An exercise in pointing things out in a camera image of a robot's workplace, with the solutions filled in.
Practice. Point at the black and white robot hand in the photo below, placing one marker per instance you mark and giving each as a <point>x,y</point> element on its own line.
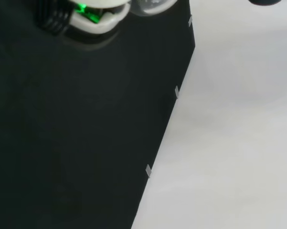
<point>95,23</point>

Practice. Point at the clear cloth clip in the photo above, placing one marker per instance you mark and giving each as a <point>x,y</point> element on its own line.
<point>148,171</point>
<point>177,92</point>
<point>190,21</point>

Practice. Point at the black bench cloth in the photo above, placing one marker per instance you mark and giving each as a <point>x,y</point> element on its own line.
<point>74,124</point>

